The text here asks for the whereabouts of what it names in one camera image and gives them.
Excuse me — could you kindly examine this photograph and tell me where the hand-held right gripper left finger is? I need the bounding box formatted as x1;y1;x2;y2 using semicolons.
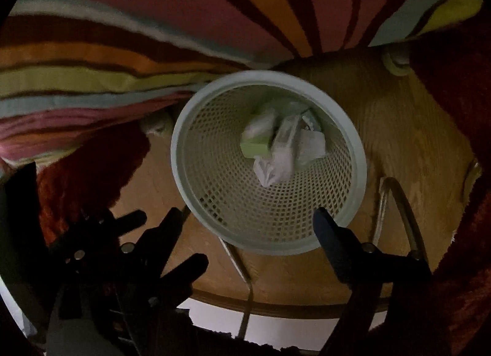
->
57;207;185;318

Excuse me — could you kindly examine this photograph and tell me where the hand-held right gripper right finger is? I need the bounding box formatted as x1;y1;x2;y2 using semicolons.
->
312;206;434;356

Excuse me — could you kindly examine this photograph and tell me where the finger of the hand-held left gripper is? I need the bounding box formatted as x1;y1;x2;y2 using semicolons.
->
80;210;148;234
153;252;210;307

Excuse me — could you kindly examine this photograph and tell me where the white mesh plastic basket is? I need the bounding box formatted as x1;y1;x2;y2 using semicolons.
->
171;70;368;256

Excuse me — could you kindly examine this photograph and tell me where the white paper wrapper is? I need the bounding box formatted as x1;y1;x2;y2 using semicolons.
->
295;128;327;167

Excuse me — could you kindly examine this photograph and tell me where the light green box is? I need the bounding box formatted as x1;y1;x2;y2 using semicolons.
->
240;137;274;158

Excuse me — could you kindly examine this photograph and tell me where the white plastic packet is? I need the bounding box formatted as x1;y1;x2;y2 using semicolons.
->
242;108;279;141

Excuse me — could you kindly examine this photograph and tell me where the pale green plastic bag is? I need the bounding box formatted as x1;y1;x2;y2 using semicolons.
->
269;97;323;130

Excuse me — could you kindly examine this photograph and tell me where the metal rod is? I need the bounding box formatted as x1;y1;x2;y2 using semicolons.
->
218;237;256;341
374;177;427;261

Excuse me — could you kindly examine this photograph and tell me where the bed leg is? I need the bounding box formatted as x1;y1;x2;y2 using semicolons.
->
140;114;173;136
381;47;413;77

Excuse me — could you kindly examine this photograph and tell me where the red shaggy rug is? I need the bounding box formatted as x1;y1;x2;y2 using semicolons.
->
36;22;491;356

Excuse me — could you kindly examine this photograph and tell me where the striped bed sheet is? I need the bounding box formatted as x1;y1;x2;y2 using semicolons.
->
0;0;484;167

